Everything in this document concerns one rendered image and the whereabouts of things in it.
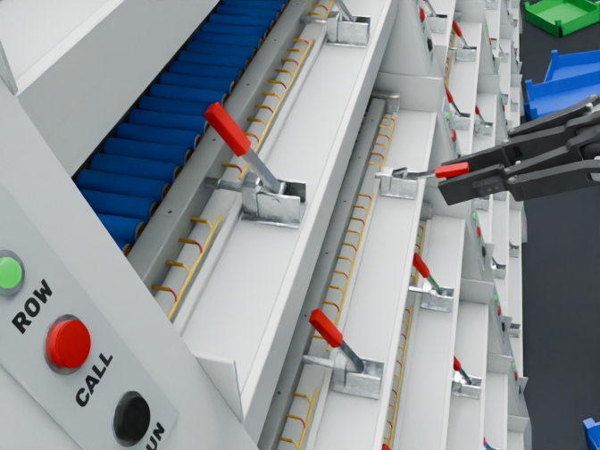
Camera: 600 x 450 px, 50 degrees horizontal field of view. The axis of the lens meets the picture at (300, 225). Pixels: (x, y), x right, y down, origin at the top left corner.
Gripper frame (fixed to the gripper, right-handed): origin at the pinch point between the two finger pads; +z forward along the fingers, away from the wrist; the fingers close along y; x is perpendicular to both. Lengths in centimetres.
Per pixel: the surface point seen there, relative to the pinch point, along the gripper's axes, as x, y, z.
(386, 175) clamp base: 4.0, -0.9, 8.5
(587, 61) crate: -89, 186, -2
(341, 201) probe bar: 5.9, -6.3, 12.0
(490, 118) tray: -37, 76, 14
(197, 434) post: 21.3, -45.1, 2.1
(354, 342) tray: 1.6, -22.7, 9.3
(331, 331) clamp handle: 7.7, -26.9, 7.3
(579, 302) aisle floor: -89, 63, 10
